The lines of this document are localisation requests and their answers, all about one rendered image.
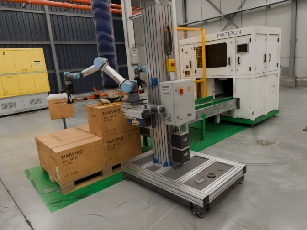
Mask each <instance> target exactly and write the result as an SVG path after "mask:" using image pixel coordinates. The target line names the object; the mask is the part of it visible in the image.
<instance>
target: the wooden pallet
mask: <svg viewBox="0 0 307 230"><path fill-rule="evenodd" d="M141 154H142V153H141ZM141 154H139V155H141ZM136 156H138V155H136ZM136 156H133V157H136ZM133 157H131V158H133ZM131 158H128V159H126V160H129V159H131ZM126 160H123V161H121V162H118V163H115V164H113V165H110V166H108V167H105V168H103V169H100V170H98V171H95V172H92V173H89V174H87V175H84V176H82V177H79V178H77V179H74V180H72V181H69V182H67V183H64V184H61V183H60V182H59V181H58V180H57V179H56V178H55V177H54V176H53V175H52V174H51V173H50V172H49V171H48V170H47V169H46V168H45V167H44V166H43V165H42V164H41V163H40V166H41V171H42V172H48V174H49V179H50V181H51V182H52V183H55V182H57V183H58V184H59V185H60V189H61V193H62V194H63V195H66V194H69V193H71V192H73V191H75V190H78V189H80V188H83V187H85V186H87V185H90V184H92V183H95V182H97V181H100V180H102V179H104V178H106V177H109V176H111V175H113V174H116V173H118V172H121V171H122V170H121V167H118V168H116V169H112V166H115V165H117V164H119V163H122V162H124V161H126ZM97 172H100V175H99V176H96V177H94V178H91V179H89V180H86V181H84V182H81V183H79V184H76V185H75V184H74V182H75V181H77V180H79V179H82V178H84V177H87V176H89V175H92V174H94V173H97Z"/></svg>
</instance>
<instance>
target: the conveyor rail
mask: <svg viewBox="0 0 307 230"><path fill-rule="evenodd" d="M236 107H237V99H231V100H229V101H225V102H221V103H218V104H215V105H211V106H208V107H205V108H201V109H198V110H195V115H196V119H195V120H192V121H190V122H188V124H191V123H193V122H196V121H199V120H202V119H203V118H201V115H202V114H205V113H206V117H205V118H208V117H211V116H214V115H217V114H220V113H222V112H225V111H228V110H232V109H234V108H236ZM219 108H222V111H220V112H219Z"/></svg>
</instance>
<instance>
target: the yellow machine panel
mask: <svg viewBox="0 0 307 230"><path fill-rule="evenodd" d="M48 91H50V86H49V81H48V74H47V69H46V64H45V59H44V54H43V49H42V48H3V49H0V118H2V117H7V116H12V115H19V114H24V113H29V112H34V111H39V110H46V109H49V108H48V101H47V97H48Z"/></svg>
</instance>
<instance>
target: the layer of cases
mask: <svg viewBox="0 0 307 230"><path fill-rule="evenodd" d="M35 141H36V146H37V152H38V156H39V161H40V163H41V164H42V165H43V166H44V167H45V168H46V169H47V170H48V171H49V172H50V173H51V174H52V175H53V176H54V177H55V178H56V179H57V180H58V181H59V182H60V183H61V184H64V183H67V182H69V181H72V180H74V179H77V178H79V177H82V176H84V175H87V174H89V173H92V172H95V171H98V170H100V169H103V168H105V167H108V166H110V165H113V164H115V163H118V162H121V161H123V160H126V159H128V158H131V157H133V156H136V155H139V154H141V153H142V145H141V136H140V128H136V129H132V130H129V131H126V132H122V133H119V134H116V135H112V136H109V137H105V138H101V137H99V136H96V135H93V134H91V133H90V130H89V124H86V125H80V126H76V127H72V128H68V129H65V130H60V131H56V132H52V133H47V134H44V135H40V136H35Z"/></svg>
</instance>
